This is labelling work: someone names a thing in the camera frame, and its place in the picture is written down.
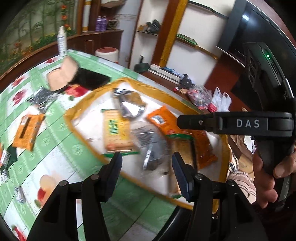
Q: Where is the green fruit print tablecloth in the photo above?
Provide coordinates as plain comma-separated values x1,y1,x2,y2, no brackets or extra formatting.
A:
0,50,192,241

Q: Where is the black item on shelf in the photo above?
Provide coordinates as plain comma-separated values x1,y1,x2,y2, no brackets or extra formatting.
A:
139,20,162,33

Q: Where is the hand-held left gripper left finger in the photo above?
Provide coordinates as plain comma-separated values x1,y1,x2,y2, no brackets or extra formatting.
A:
26,152,123,241

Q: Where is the clear plastic snack packet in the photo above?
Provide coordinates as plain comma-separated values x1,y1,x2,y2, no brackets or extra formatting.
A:
131,122,171,171

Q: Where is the black television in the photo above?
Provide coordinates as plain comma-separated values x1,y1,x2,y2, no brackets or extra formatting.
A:
217,0,296,77

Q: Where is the artificial flower display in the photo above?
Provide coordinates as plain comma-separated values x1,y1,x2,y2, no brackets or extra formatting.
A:
0,0,79,75

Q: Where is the green cracker packet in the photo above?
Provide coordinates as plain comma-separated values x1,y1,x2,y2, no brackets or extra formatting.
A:
102,109,140,156
168,134,197,200

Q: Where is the person's striped clothing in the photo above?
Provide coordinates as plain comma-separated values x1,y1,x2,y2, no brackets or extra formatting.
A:
228,134,257,204

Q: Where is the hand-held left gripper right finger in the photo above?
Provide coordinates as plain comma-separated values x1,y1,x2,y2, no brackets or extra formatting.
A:
172,152,269,241

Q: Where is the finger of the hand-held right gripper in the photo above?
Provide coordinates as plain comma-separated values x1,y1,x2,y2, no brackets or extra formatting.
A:
177,112,223,134

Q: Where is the white wall shelf unit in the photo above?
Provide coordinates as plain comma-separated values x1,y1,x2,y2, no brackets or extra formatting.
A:
129,0,232,77

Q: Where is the black smartphone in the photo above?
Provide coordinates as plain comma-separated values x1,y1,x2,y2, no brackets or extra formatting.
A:
72,68,110,90

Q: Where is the dark green snack packet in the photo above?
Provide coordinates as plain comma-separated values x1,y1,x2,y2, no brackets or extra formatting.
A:
0,148,18,171

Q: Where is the orange snack packet black label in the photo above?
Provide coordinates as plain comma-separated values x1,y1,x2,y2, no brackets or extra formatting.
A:
13,114,45,151

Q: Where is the bag of red items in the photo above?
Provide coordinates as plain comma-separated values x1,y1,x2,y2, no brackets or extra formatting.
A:
187,85,212,109

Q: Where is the wire basket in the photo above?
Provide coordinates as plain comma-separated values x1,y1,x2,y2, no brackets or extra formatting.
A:
106,19,119,30

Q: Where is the orange snack packet red logo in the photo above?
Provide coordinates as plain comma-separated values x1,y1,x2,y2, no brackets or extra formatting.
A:
192,130,218,169

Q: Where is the white spray bottle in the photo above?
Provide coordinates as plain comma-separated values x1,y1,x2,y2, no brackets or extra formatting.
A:
58,26,67,57

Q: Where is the small spotted nougat candy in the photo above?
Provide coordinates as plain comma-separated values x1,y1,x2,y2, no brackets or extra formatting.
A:
15,185,26,202

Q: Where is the open glasses case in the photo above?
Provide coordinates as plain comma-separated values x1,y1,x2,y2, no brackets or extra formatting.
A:
47,57,79,91

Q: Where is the person's right hand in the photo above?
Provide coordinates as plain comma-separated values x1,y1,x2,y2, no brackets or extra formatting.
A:
252,151,296,209

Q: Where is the white plastic bag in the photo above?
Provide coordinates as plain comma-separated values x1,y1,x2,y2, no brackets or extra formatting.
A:
209,88,232,113

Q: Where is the silver foil snack packet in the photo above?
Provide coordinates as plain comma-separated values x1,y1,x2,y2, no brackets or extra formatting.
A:
113,88,147,118
26,87,58,112

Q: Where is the red and white stool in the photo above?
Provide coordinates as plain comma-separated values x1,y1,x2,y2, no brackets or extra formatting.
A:
95,47,119,64

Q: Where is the white foam box yellow tape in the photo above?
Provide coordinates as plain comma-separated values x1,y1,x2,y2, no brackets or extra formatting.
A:
65,77,232,209

